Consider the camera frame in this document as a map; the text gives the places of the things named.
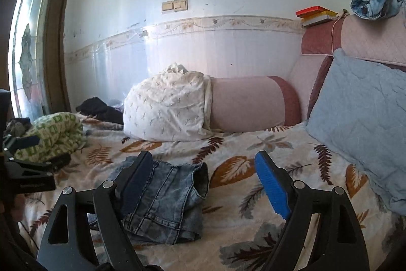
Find yellow book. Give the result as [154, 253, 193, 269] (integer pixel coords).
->
[301, 11, 339, 21]

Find black cloth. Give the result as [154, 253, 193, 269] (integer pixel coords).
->
[75, 97, 124, 125]

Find pink bolster cushion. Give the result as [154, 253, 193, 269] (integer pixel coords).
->
[208, 76, 301, 133]

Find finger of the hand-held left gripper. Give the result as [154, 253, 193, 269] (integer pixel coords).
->
[13, 153, 72, 171]
[3, 135, 41, 151]

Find red book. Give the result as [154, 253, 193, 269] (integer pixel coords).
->
[296, 5, 333, 18]

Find blue denim pants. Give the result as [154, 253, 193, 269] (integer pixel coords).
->
[89, 157, 210, 245]

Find blue quilted pillow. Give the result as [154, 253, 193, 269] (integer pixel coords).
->
[305, 48, 406, 216]

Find light blue denim garment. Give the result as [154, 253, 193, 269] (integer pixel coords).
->
[350, 0, 405, 21]

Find beige light switch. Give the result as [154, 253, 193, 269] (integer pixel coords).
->
[162, 0, 189, 13]

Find green patterned cloth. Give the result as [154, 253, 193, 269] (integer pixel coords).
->
[14, 112, 86, 163]

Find white sprig print pillow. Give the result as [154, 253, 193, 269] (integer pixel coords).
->
[123, 62, 212, 142]

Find pink padded headboard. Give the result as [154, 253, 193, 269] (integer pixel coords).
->
[287, 9, 406, 129]

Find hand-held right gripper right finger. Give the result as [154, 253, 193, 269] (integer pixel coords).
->
[255, 150, 370, 271]

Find white book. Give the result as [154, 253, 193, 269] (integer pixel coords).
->
[301, 17, 337, 28]

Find white cord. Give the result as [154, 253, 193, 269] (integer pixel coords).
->
[329, 8, 350, 56]

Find leaf print fleece blanket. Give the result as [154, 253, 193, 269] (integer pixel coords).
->
[19, 112, 406, 271]

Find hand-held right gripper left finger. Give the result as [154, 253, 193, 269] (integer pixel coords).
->
[36, 150, 154, 271]

